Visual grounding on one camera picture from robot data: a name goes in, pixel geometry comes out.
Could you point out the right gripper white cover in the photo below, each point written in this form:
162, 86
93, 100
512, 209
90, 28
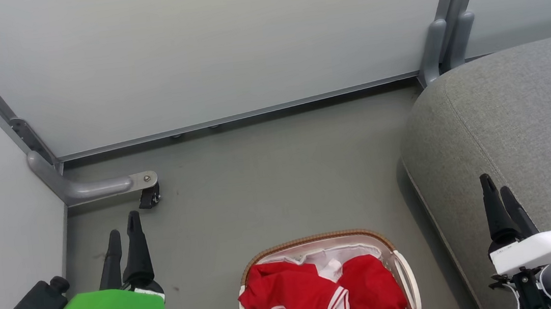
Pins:
546, 249

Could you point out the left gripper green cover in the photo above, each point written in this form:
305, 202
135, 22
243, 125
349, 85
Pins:
107, 308

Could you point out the red jersey with number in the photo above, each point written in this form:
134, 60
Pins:
280, 292

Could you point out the grey fabric sofa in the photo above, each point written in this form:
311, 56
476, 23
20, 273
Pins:
532, 112

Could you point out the black caster wheel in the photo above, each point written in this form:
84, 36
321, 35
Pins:
149, 197

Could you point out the grey partition foot with plate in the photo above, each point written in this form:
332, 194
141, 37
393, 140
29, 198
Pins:
89, 188

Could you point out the white laundry basket brown rim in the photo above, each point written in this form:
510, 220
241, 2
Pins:
407, 276

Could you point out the grey upright partition foot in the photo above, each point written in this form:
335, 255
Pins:
460, 40
432, 51

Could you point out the white cloth in basket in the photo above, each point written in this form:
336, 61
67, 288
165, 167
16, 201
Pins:
331, 267

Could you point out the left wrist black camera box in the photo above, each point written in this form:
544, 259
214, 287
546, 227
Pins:
40, 301

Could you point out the grey metal partition bottom rail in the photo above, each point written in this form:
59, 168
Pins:
231, 119

